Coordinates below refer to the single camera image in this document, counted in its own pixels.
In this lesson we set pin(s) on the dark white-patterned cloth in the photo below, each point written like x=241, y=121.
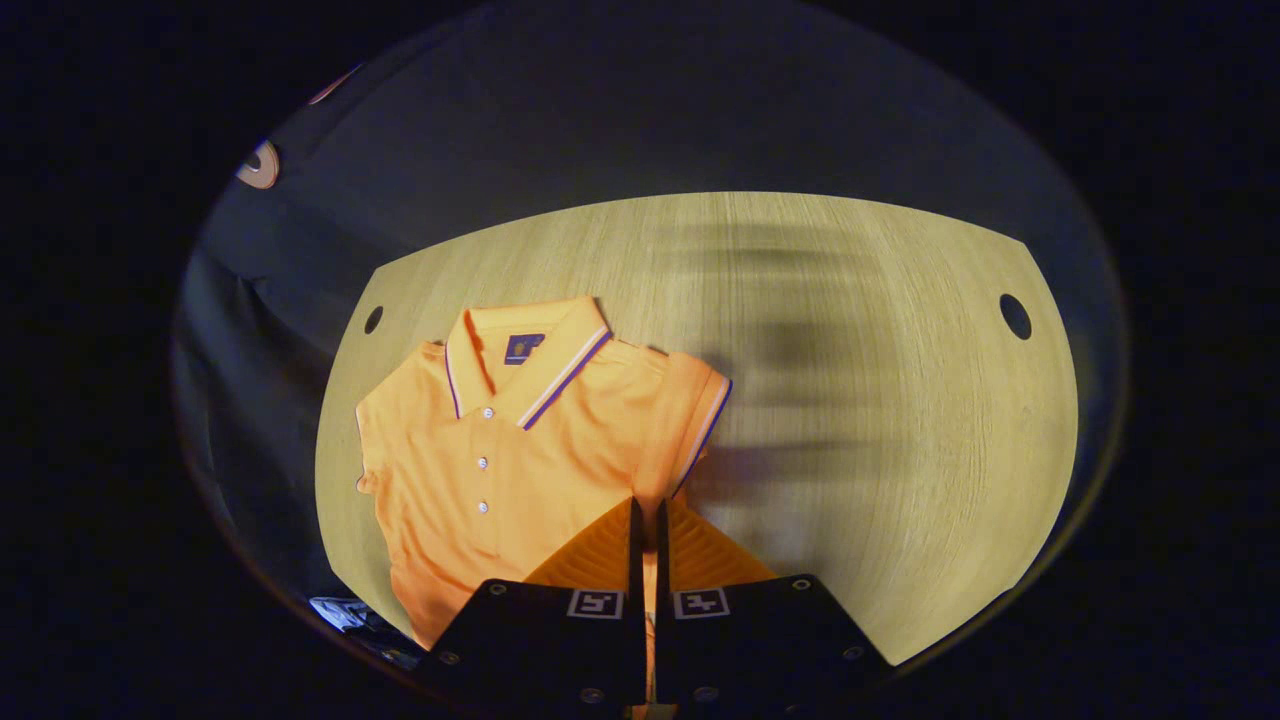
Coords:
x=345, y=612

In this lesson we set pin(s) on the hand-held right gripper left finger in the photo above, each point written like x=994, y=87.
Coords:
x=560, y=650

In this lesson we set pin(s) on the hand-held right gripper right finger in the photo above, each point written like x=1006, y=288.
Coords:
x=750, y=650

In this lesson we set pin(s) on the orange collared T-shirt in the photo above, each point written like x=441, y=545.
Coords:
x=560, y=450

